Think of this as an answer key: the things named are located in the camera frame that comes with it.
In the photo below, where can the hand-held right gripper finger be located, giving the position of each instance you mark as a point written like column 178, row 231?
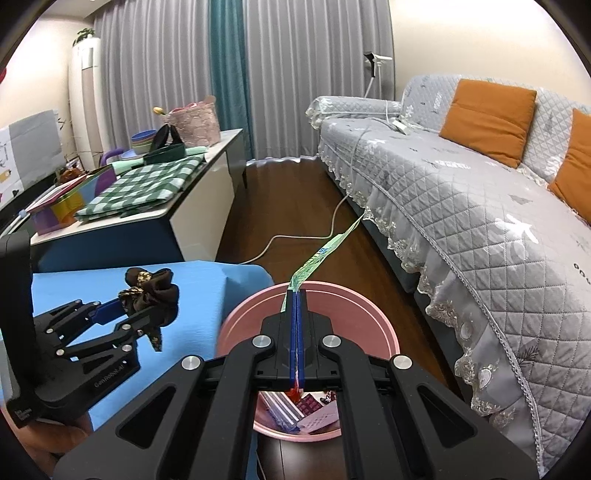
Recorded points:
column 300, row 332
column 292, row 332

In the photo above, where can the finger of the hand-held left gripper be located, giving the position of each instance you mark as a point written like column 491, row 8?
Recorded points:
column 108, row 310
column 124, row 334

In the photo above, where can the black gold scrunchie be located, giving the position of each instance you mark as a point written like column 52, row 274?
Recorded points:
column 157, row 295

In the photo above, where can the pink trash bin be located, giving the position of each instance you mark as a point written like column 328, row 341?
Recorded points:
column 351, row 309

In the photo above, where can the red plastic bag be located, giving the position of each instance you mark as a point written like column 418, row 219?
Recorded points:
column 295, row 393

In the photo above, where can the black pink printed box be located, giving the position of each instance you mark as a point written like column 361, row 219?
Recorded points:
column 307, row 406

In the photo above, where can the green printed packet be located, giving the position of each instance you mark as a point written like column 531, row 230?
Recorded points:
column 321, row 253

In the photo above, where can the person's left hand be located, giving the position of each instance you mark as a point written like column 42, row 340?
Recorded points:
column 51, row 438

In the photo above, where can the colourful tin box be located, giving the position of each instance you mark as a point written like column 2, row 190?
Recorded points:
column 64, row 207

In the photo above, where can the green checkered cloth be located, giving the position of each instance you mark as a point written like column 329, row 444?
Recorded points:
column 138, row 189

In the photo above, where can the white topped cabinet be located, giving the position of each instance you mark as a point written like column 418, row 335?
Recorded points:
column 198, row 221

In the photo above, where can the brown teapot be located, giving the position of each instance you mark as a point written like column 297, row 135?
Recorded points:
column 69, row 175

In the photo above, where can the stack of coloured bowls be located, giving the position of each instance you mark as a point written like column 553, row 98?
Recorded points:
column 142, row 141

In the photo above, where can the grey printed tv cover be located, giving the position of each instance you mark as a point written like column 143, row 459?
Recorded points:
column 32, row 147

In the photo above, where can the mint green cloth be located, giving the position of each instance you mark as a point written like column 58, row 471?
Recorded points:
column 196, row 150

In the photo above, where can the pink lace basket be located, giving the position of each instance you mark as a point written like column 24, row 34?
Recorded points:
column 194, row 124

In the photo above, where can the yellow knobbed stick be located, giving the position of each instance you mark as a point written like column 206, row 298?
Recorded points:
column 159, row 110

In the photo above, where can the grey quilted sofa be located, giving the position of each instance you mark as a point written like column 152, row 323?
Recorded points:
column 461, row 198

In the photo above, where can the white standing air conditioner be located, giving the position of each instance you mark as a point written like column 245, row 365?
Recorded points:
column 85, row 101

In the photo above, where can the grey pleated curtain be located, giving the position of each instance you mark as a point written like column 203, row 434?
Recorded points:
column 314, row 55
column 152, row 60

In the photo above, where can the teal curtain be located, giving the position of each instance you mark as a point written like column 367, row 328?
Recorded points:
column 228, row 69

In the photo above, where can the green potted plant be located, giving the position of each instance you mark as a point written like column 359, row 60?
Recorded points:
column 84, row 36

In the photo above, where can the white stand with black clamp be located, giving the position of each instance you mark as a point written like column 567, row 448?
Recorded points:
column 371, row 60

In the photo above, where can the orange cushion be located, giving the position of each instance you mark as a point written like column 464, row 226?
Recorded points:
column 487, row 120
column 575, row 170

